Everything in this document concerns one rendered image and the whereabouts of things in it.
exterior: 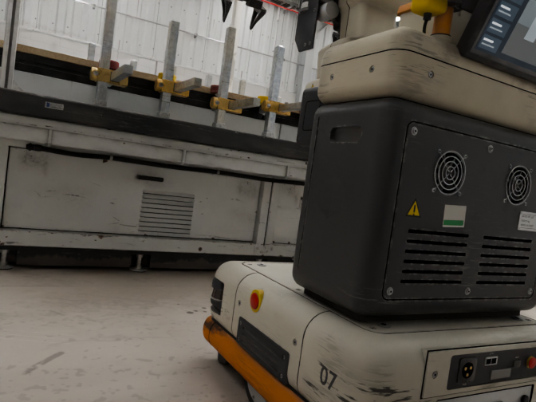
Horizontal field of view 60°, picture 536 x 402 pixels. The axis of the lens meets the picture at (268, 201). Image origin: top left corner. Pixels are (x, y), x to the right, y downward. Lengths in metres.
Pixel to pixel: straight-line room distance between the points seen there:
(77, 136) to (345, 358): 1.43
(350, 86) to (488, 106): 0.27
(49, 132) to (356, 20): 1.19
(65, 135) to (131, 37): 7.61
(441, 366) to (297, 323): 0.26
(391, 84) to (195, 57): 9.02
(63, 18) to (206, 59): 2.67
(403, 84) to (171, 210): 1.61
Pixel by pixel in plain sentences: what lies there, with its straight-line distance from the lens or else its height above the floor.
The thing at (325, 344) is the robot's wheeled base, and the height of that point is 0.24.
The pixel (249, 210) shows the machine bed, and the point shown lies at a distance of 2.44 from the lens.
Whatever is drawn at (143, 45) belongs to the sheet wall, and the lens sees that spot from 9.54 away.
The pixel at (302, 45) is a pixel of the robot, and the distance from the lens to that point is 1.40.
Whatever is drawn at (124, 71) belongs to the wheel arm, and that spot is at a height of 0.81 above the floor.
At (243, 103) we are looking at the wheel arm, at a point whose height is 0.80.
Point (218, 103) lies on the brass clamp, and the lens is 2.06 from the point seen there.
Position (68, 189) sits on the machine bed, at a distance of 2.18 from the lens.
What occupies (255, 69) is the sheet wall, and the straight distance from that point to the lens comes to 10.31.
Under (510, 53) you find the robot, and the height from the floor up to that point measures 0.81.
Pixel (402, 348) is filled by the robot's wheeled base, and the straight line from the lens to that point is 0.84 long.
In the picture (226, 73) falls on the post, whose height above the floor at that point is 0.94.
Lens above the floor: 0.52
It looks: 3 degrees down
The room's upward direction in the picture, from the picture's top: 8 degrees clockwise
